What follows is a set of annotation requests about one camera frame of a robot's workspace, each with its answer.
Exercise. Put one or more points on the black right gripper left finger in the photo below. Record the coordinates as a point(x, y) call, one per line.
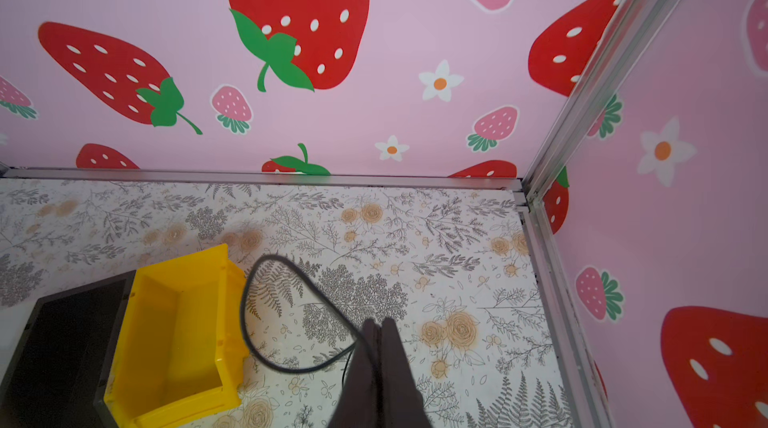
point(360, 400)

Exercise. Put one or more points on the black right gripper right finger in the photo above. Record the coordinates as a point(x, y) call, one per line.
point(402, 402)

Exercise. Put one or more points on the yellow plastic bin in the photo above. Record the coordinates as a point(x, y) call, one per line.
point(180, 353)

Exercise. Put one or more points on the black plastic bin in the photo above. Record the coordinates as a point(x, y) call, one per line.
point(58, 374)

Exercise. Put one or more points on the aluminium corner post right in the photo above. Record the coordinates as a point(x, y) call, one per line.
point(629, 33)

